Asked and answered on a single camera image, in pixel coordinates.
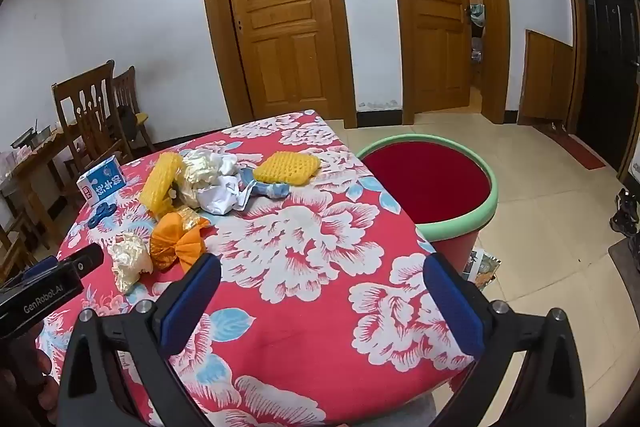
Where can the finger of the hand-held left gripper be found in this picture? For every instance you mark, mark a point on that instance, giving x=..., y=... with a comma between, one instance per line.
x=85, y=259
x=42, y=264

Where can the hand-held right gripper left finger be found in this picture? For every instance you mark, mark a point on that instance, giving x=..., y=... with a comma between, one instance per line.
x=192, y=307

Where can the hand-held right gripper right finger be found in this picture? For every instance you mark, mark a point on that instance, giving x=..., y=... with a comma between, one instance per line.
x=452, y=307

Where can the cream foil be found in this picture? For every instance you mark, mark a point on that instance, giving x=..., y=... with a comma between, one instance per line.
x=130, y=262

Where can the orange cloth wrapper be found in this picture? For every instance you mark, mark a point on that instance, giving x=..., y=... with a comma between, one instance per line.
x=170, y=242

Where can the curled yellow foam net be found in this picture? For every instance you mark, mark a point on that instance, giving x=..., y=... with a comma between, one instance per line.
x=160, y=179

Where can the white paper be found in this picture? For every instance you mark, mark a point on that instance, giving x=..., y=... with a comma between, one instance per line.
x=220, y=192

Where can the red bin with green rim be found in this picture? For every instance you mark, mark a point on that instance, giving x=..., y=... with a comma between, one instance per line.
x=430, y=187

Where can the gold foil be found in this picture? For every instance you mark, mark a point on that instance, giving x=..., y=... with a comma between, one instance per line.
x=195, y=174

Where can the blue and white face mask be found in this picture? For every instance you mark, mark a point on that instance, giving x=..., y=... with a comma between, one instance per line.
x=265, y=189

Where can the person's left hand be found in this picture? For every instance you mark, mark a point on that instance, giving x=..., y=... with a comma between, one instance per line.
x=44, y=377

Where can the colourful glossy magazine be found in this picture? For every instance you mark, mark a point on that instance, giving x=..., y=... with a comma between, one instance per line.
x=489, y=274

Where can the small blue plastic object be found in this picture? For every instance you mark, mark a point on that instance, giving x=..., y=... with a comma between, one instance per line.
x=104, y=208

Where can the blue and white milk carton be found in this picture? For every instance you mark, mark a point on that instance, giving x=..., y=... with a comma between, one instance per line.
x=102, y=182

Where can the wooden side table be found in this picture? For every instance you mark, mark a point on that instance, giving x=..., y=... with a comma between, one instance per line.
x=35, y=172

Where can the red floral tablecloth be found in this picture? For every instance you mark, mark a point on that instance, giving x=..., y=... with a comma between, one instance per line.
x=300, y=257

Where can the large wooden chair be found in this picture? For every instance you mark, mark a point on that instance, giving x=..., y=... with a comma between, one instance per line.
x=85, y=117

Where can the black bag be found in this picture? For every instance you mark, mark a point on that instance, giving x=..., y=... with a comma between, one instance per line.
x=127, y=122

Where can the yellow seat cushion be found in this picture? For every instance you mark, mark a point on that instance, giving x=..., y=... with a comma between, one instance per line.
x=142, y=118

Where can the small wooden chair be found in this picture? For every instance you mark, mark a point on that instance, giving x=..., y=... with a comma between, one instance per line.
x=131, y=94

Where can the dark floor mat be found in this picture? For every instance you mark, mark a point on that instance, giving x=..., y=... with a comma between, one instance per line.
x=627, y=272

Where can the pair of dark shoes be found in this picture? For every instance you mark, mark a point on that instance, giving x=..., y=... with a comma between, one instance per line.
x=627, y=214

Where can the red doormat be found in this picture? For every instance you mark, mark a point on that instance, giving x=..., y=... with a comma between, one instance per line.
x=575, y=149

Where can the low wooden cabinet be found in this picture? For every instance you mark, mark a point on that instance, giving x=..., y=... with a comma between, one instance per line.
x=545, y=82

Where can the open wooden door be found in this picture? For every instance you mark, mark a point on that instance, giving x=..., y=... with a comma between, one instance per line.
x=435, y=7

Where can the closed wooden door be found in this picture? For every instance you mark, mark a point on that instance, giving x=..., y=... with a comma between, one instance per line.
x=280, y=7

